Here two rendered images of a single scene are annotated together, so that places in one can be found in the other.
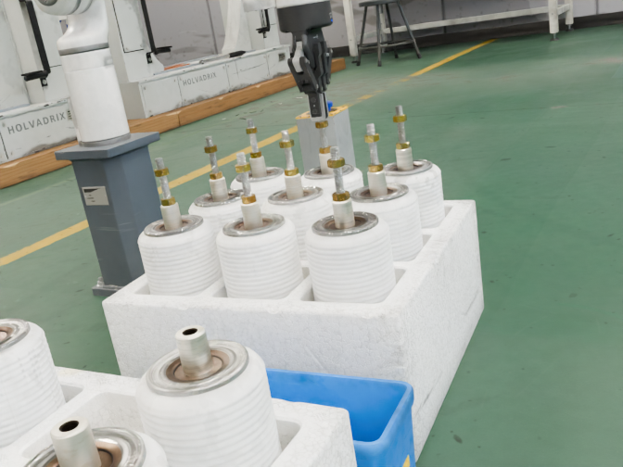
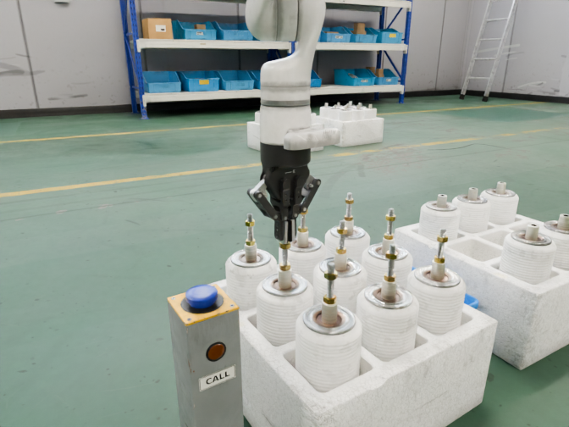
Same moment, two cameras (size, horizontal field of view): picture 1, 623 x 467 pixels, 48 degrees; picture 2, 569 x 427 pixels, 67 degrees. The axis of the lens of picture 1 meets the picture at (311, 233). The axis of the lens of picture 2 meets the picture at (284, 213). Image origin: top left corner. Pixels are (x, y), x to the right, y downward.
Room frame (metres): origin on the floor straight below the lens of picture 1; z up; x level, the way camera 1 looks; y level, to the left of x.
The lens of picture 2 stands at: (1.54, 0.28, 0.60)
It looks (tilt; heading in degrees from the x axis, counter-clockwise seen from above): 20 degrees down; 211
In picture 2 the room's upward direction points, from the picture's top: straight up
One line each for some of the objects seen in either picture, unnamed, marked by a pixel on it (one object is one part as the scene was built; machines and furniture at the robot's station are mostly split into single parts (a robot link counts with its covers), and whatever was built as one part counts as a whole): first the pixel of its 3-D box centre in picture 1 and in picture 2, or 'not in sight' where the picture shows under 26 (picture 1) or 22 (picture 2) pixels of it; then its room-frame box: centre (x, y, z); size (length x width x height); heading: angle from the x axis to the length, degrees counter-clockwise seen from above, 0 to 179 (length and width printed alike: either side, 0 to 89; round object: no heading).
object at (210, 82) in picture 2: not in sight; (196, 80); (-2.40, -3.21, 0.36); 0.50 x 0.38 x 0.21; 60
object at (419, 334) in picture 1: (313, 305); (336, 342); (0.90, 0.01, 0.09); 0.39 x 0.39 x 0.18; 63
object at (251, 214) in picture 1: (251, 215); (388, 246); (0.79, 0.07, 0.26); 0.02 x 0.02 x 0.03
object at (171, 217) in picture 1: (171, 216); (438, 269); (0.84, 0.17, 0.26); 0.02 x 0.02 x 0.03
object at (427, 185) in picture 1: (413, 229); (251, 301); (0.95, -0.15, 0.16); 0.10 x 0.10 x 0.18
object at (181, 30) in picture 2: not in sight; (193, 30); (-2.42, -3.24, 0.90); 0.50 x 0.38 x 0.21; 60
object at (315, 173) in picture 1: (328, 171); (284, 285); (1.00, -0.04, 0.25); 0.08 x 0.08 x 0.01
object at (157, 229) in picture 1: (173, 226); (437, 276); (0.84, 0.17, 0.25); 0.08 x 0.08 x 0.01
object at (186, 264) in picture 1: (188, 292); (430, 322); (0.84, 0.17, 0.16); 0.10 x 0.10 x 0.18
